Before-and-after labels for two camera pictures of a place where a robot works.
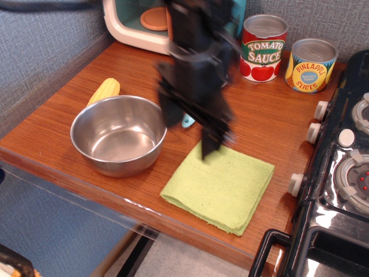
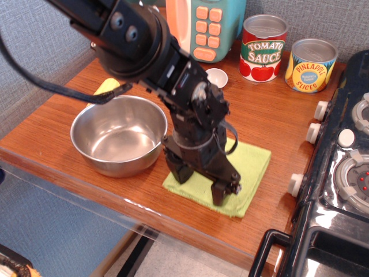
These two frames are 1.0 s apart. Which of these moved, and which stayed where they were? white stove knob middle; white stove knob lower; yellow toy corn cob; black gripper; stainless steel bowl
Moved: black gripper
Stayed: white stove knob middle; stainless steel bowl; yellow toy corn cob; white stove knob lower
